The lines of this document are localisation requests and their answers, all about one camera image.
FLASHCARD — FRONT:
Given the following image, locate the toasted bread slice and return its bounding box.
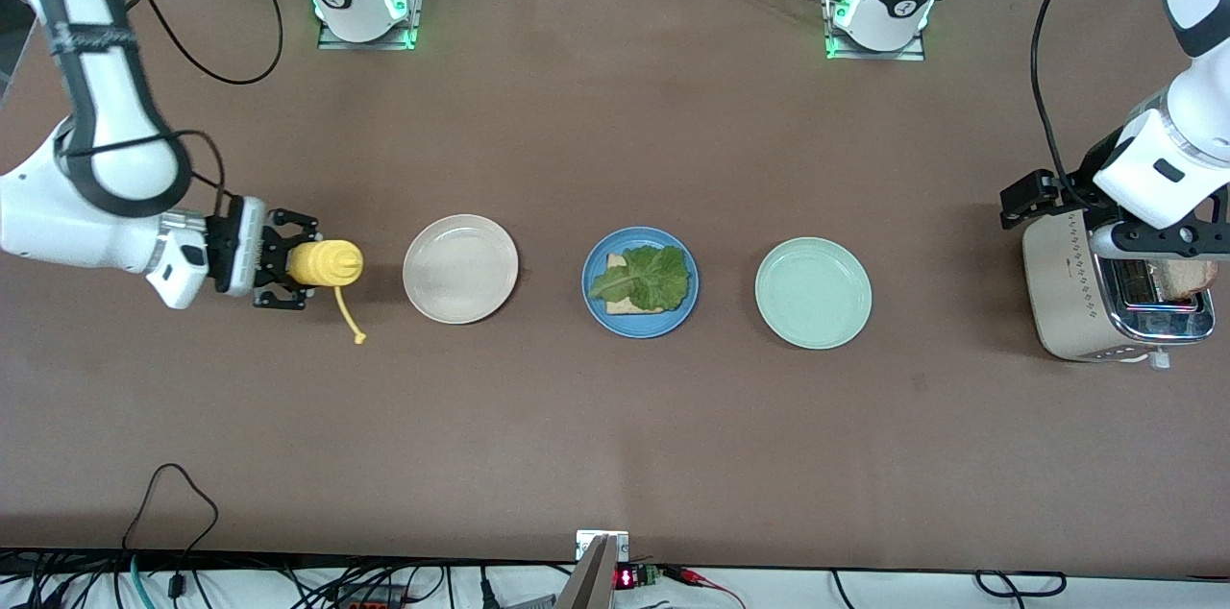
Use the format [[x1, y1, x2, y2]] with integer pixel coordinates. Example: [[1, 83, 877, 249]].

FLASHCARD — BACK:
[[604, 251, 676, 315], [1151, 257, 1219, 295]]

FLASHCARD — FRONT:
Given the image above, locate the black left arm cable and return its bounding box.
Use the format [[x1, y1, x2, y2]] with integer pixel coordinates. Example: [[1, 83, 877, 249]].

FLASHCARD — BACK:
[[1029, 0, 1144, 205]]

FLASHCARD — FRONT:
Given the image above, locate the light green round plate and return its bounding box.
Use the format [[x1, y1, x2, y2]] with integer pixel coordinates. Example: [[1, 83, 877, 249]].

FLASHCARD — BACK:
[[753, 236, 873, 351]]

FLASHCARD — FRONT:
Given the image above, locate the red clip lead wire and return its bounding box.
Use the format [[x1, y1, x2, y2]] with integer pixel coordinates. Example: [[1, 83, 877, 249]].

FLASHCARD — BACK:
[[663, 565, 747, 609]]

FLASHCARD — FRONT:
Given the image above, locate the teal cable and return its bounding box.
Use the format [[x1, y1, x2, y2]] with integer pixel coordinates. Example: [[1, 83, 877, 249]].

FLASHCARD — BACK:
[[129, 555, 157, 609]]

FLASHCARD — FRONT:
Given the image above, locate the yellow mustard squeeze bottle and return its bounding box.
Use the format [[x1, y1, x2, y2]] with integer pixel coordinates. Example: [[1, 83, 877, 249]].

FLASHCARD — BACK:
[[288, 238, 369, 347]]

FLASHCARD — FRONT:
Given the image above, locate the thin black looped cable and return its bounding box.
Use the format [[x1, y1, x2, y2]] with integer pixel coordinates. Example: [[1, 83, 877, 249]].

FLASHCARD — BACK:
[[120, 462, 220, 573]]

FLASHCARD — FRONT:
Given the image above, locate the green lettuce leaf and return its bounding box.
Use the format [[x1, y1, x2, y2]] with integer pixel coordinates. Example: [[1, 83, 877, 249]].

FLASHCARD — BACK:
[[588, 244, 695, 313]]

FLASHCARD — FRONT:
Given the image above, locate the black coiled floor cable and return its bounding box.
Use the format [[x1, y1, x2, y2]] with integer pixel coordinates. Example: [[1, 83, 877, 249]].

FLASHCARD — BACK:
[[974, 570, 1069, 599]]

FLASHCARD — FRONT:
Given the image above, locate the white table edge bracket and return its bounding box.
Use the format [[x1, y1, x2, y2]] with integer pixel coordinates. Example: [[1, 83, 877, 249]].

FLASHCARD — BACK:
[[576, 529, 630, 563]]

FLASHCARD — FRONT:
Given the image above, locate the grey metal camera bar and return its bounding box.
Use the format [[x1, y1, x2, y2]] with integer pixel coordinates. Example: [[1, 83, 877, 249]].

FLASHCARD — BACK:
[[555, 535, 619, 609]]

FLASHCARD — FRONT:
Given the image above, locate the beige round plate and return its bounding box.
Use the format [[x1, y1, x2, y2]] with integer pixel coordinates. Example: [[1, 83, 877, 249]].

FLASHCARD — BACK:
[[402, 213, 521, 326]]

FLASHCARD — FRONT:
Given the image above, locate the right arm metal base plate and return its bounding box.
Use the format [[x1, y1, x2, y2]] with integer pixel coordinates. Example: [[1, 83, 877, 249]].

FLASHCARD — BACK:
[[317, 0, 430, 51]]

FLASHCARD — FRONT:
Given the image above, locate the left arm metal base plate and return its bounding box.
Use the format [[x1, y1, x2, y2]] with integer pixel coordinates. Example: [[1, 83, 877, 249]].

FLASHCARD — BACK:
[[824, 0, 927, 62]]

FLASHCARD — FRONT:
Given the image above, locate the blue round plate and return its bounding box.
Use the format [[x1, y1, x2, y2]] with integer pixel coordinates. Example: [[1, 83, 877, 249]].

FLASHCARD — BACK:
[[580, 225, 701, 340]]

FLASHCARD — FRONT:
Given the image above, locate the beige chrome two-slot toaster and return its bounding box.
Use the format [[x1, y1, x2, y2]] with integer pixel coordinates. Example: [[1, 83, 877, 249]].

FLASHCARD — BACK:
[[1021, 204, 1218, 370]]

